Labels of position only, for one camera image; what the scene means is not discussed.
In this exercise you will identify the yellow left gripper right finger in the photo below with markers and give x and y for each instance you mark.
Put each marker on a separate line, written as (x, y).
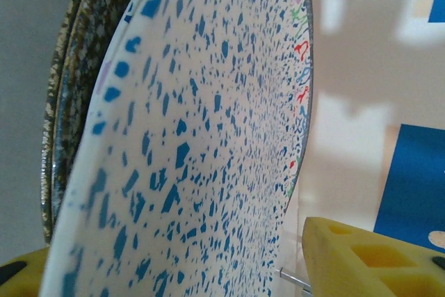
(365, 265)

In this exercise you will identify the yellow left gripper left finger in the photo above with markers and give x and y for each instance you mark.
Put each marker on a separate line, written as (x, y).
(21, 276)

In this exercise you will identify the dark rimmed speckled plate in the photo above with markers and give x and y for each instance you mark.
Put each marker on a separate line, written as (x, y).
(69, 85)

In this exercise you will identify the blue fleck white plate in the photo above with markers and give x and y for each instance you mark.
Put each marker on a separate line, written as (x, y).
(208, 137)

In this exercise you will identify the colourful squiggle print plate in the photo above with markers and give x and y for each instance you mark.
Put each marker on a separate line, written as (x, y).
(300, 50)

